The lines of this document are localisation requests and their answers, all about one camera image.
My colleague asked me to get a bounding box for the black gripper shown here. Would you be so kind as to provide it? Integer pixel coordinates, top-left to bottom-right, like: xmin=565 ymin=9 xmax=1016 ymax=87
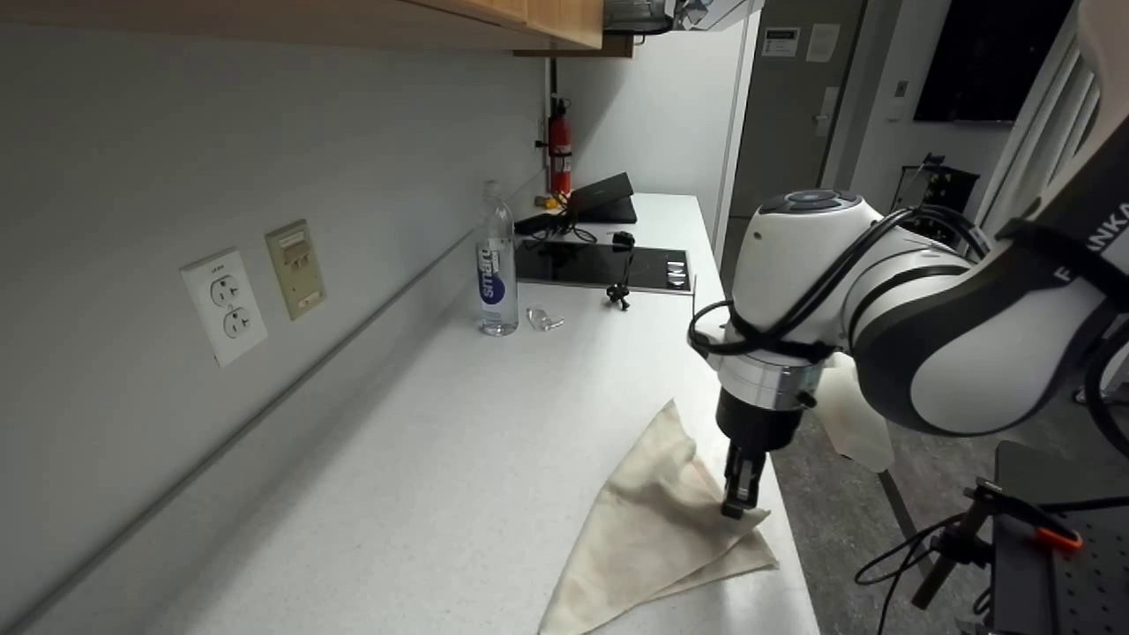
xmin=716 ymin=391 xmax=802 ymax=519

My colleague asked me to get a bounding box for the beige towel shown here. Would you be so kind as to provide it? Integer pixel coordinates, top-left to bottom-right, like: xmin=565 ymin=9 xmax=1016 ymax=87
xmin=535 ymin=402 xmax=775 ymax=635

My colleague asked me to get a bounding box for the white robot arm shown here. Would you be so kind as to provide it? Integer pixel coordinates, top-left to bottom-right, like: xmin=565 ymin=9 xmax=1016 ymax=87
xmin=687 ymin=0 xmax=1129 ymax=519

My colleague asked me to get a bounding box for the small clear plastic wrapper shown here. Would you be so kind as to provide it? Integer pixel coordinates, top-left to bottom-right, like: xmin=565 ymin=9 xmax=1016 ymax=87
xmin=527 ymin=308 xmax=565 ymax=330

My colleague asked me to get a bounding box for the black induction cooktop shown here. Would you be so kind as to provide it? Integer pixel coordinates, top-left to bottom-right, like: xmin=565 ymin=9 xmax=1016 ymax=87
xmin=514 ymin=241 xmax=691 ymax=294

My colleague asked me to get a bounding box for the clear plastic water bottle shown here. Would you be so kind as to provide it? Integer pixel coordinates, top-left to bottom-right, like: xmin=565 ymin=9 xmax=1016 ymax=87
xmin=475 ymin=181 xmax=520 ymax=335

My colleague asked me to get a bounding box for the red fire extinguisher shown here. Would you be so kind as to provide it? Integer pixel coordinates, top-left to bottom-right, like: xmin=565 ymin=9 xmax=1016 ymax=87
xmin=545 ymin=96 xmax=573 ymax=201

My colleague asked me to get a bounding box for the wooden upper cabinet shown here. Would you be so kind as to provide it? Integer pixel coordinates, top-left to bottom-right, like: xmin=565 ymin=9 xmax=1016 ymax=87
xmin=0 ymin=0 xmax=602 ymax=54

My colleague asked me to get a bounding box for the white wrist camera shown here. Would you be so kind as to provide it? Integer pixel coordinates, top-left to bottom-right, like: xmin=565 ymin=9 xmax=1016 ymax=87
xmin=815 ymin=352 xmax=892 ymax=474

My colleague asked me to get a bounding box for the black cable with clamp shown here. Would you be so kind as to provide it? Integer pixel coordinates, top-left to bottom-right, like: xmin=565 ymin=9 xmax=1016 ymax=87
xmin=601 ymin=228 xmax=638 ymax=315

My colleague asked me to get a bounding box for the beige wall switch plate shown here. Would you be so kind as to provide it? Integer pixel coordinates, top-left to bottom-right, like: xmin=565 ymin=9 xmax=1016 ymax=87
xmin=264 ymin=218 xmax=324 ymax=317

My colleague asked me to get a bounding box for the white wall power outlet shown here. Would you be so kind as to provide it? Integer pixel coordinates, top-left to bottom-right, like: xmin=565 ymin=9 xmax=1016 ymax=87
xmin=185 ymin=247 xmax=268 ymax=365

